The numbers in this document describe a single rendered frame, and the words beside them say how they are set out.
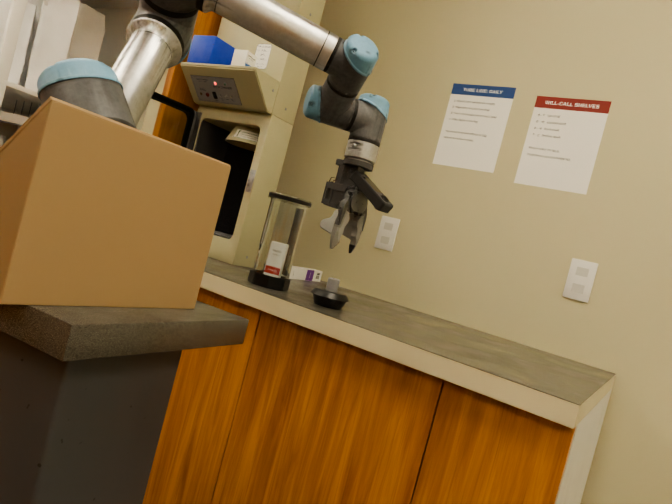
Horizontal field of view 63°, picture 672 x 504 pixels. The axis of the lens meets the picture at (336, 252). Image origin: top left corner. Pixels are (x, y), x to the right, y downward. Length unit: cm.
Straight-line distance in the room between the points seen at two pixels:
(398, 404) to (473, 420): 15
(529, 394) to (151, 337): 61
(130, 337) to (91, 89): 37
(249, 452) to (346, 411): 27
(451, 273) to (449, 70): 68
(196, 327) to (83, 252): 18
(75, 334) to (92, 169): 18
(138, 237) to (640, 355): 134
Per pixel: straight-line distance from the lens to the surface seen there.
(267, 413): 127
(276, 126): 174
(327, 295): 124
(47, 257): 67
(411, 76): 203
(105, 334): 66
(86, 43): 296
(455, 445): 107
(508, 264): 175
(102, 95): 88
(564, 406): 98
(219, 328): 81
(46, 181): 66
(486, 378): 100
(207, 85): 184
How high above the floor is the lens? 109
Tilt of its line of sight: 1 degrees down
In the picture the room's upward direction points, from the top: 15 degrees clockwise
